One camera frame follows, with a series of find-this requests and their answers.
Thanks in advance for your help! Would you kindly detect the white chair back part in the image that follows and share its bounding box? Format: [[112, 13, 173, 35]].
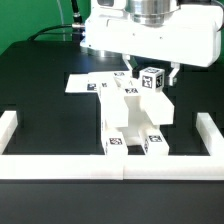
[[89, 71, 174, 127]]

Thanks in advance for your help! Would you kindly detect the grey thin cable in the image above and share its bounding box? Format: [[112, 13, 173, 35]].
[[56, 0, 66, 42]]

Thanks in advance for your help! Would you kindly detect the white chair seat part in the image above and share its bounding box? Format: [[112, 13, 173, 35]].
[[101, 120, 160, 146]]

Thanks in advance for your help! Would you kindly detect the white chair side bar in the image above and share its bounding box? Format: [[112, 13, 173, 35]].
[[0, 111, 18, 155]]

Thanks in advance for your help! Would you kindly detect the white U-shaped fence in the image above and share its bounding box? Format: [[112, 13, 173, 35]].
[[0, 113, 224, 180]]

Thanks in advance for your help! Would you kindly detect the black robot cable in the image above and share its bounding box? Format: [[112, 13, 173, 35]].
[[27, 0, 88, 42]]

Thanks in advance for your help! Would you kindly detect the white base tag plate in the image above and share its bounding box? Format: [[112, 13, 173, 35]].
[[65, 74, 97, 93]]

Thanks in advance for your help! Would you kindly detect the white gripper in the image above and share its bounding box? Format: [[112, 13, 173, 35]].
[[83, 0, 222, 85]]

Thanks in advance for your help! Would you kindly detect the white tagged cube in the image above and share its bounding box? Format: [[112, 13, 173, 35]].
[[139, 67, 165, 91]]

